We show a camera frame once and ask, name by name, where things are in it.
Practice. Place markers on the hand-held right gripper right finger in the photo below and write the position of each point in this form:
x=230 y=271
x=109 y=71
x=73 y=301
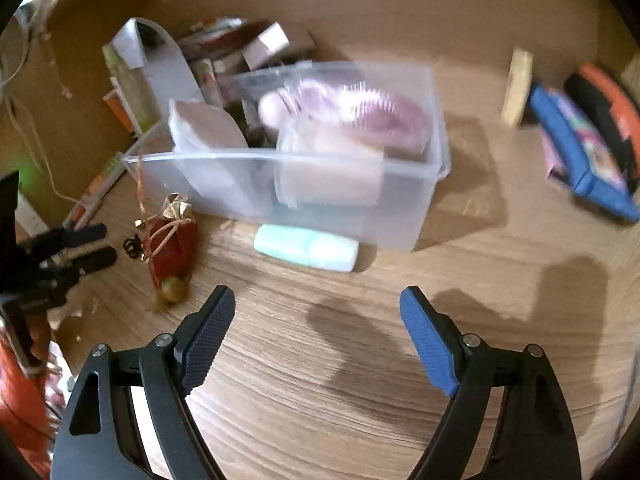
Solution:
x=427 y=345

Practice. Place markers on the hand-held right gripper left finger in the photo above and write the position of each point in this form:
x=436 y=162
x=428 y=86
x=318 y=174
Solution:
x=210 y=340

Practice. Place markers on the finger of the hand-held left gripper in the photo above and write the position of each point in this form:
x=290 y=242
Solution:
x=95 y=260
x=82 y=235

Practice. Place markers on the white cloth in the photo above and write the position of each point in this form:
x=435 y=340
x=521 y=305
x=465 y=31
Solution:
x=205 y=130

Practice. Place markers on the clear plastic storage bin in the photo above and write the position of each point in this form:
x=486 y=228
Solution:
x=320 y=210

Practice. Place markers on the white cylindrical tub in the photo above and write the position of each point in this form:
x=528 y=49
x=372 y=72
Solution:
x=325 y=170

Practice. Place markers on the pink round jar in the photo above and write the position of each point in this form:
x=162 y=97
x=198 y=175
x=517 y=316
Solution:
x=277 y=107

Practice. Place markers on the pink hair brush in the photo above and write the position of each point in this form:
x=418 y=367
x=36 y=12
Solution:
x=370 y=115

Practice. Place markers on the person's left forearm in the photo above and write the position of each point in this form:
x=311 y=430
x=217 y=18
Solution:
x=20 y=400

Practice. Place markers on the wooden desktop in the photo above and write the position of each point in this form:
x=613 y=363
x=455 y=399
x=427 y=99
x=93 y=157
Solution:
x=500 y=270

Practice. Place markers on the person's left hand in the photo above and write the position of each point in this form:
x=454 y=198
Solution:
x=39 y=335

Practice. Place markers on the olive green bead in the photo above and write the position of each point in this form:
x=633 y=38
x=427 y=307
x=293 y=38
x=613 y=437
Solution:
x=174 y=290

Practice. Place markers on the red pouch with gold ribbon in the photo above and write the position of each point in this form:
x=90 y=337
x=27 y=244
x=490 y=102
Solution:
x=170 y=245

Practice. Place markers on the mint and white bottle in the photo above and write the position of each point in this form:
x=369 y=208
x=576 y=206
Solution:
x=305 y=247

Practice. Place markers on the large white paper sheet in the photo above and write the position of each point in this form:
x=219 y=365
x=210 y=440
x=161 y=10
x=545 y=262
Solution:
x=165 y=60

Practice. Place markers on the fruit sticker sheet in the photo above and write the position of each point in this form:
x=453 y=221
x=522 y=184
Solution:
x=210 y=82

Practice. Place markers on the pink booklet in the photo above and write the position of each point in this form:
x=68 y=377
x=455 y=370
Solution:
x=555 y=165

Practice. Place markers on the stack of colourful packets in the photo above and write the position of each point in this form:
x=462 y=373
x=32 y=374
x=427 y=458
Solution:
x=210 y=37

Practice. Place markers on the blue box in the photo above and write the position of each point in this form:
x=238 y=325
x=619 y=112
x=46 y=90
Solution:
x=585 y=155

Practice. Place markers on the white and pink small box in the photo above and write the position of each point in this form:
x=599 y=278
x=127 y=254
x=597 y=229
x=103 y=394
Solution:
x=265 y=42

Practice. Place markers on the cream lip balm tube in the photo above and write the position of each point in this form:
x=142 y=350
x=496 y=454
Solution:
x=517 y=87

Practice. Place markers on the black and orange round case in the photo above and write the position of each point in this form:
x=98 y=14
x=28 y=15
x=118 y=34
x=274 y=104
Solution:
x=610 y=105

